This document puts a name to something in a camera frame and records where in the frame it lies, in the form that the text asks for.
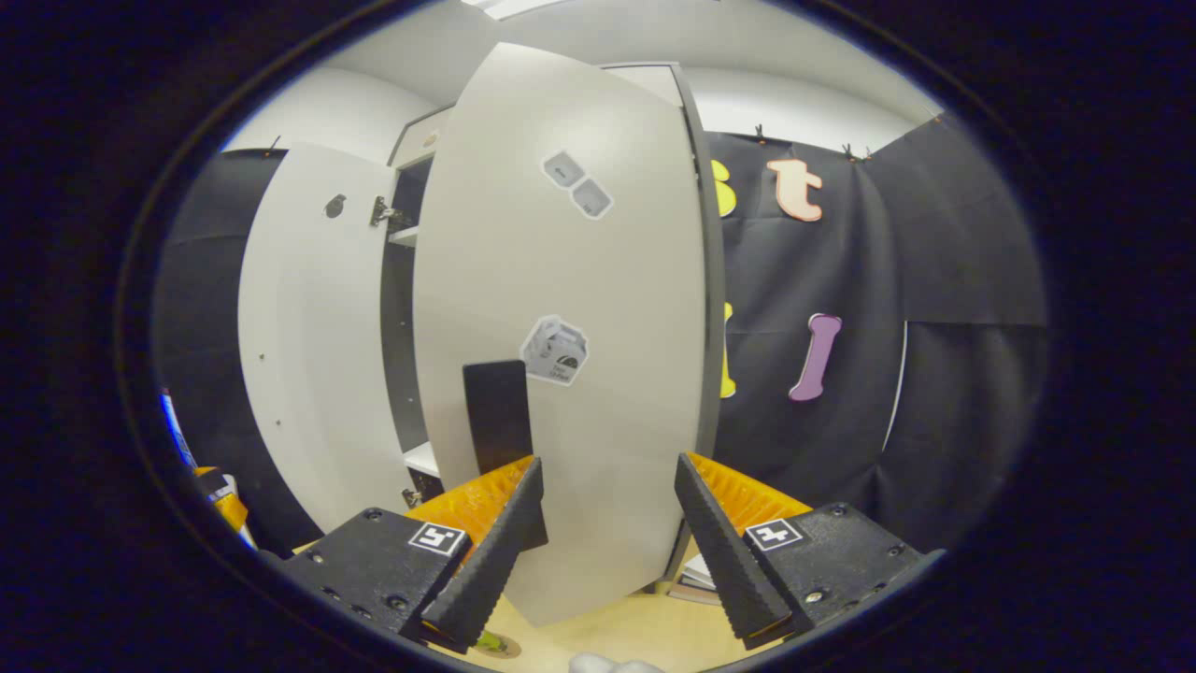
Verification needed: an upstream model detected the ceiling light panel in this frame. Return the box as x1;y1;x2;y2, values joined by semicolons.
463;0;562;21

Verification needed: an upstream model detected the black backdrop cloth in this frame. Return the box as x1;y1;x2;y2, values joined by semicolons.
149;112;1047;552

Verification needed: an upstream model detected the white cabinet door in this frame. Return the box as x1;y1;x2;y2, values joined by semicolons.
238;143;417;534
413;42;725;627

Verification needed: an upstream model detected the white blue printed sheet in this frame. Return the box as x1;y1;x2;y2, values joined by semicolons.
159;391;199;470

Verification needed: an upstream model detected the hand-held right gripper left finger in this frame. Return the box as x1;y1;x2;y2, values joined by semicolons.
280;455;546;655

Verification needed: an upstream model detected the black door handle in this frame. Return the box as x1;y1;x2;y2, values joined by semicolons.
464;360;549;552

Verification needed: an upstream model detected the white and grey cabinet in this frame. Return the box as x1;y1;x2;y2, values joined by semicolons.
378;61;728;599

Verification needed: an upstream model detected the white portrait cover book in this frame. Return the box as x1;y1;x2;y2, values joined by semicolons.
680;551;722;592

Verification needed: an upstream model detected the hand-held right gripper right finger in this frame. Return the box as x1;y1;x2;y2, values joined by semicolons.
675;452;945;651

